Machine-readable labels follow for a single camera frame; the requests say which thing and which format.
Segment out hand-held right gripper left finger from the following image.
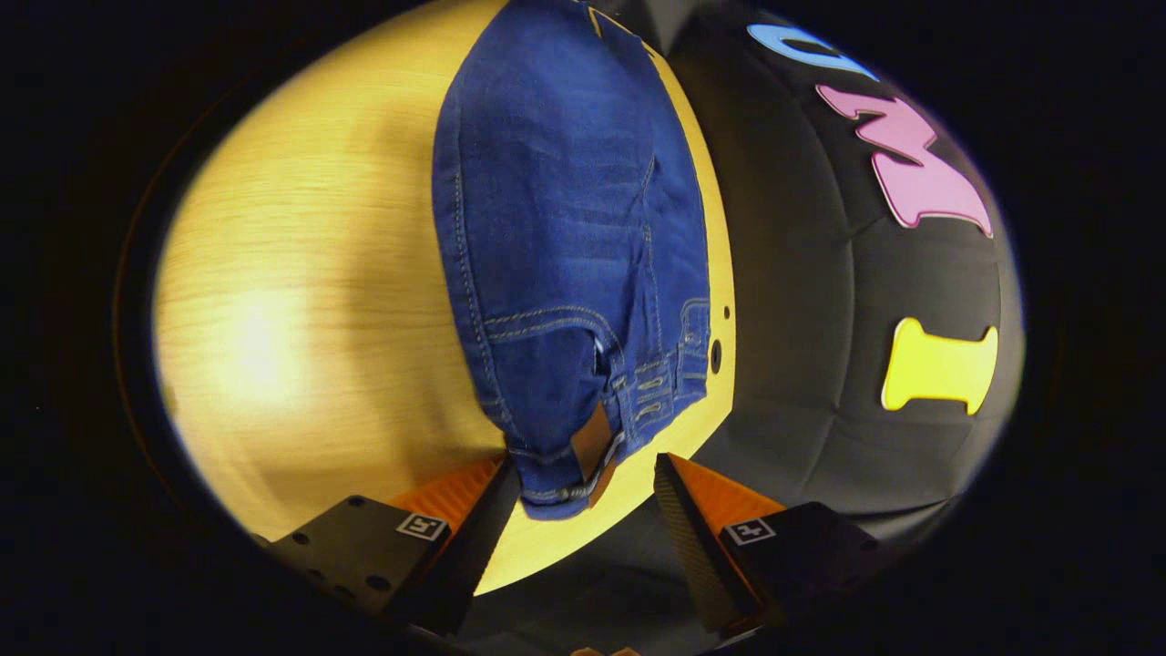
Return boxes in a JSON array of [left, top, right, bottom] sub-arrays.
[[260, 456, 522, 637]]

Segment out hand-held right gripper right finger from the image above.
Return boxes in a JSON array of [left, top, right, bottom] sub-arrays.
[[652, 452, 883, 637]]

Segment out blue denim jeans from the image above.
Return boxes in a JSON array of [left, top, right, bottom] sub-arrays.
[[432, 0, 711, 521]]

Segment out black backdrop cloth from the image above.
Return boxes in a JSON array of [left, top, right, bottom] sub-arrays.
[[455, 0, 1028, 652]]

